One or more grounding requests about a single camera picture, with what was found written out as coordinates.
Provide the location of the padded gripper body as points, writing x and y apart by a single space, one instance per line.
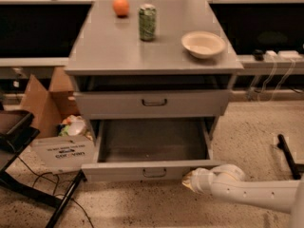
199 180

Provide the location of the grey drawer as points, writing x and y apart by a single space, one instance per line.
149 150
151 104

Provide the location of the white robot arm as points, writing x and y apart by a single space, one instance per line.
227 182

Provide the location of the grey top drawer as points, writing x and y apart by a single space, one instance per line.
151 104

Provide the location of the grey drawer cabinet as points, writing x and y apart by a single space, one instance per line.
109 55

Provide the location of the black bar right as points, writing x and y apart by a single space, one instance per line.
296 169

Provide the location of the white cup in box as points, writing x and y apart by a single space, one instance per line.
76 128

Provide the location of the brown cardboard box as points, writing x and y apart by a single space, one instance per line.
54 109

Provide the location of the white paper bowl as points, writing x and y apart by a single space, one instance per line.
203 44

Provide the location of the black adapter on ledge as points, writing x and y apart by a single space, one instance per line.
258 54

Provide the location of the white power strip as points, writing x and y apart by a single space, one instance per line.
284 54

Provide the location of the green soda can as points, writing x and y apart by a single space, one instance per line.
147 22

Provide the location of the orange fruit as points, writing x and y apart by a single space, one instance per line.
121 7

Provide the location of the black stand frame left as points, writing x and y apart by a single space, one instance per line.
16 134

